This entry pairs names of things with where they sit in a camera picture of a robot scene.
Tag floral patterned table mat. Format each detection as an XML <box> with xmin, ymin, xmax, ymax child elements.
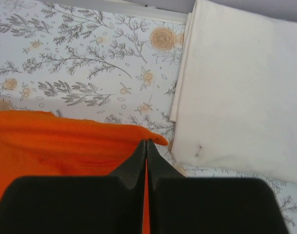
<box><xmin>0</xmin><ymin>0</ymin><xmax>297</xmax><ymax>234</ymax></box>

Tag orange t shirt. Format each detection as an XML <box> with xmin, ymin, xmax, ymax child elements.
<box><xmin>0</xmin><ymin>110</ymin><xmax>168</xmax><ymax>234</ymax></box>

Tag folded white t shirt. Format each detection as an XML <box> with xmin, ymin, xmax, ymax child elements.
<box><xmin>170</xmin><ymin>0</ymin><xmax>297</xmax><ymax>184</ymax></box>

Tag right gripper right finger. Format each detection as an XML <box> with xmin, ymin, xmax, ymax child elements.
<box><xmin>146</xmin><ymin>139</ymin><xmax>184</xmax><ymax>234</ymax></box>

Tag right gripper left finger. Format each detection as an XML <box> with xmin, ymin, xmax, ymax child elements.
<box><xmin>109</xmin><ymin>140</ymin><xmax>146</xmax><ymax>234</ymax></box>

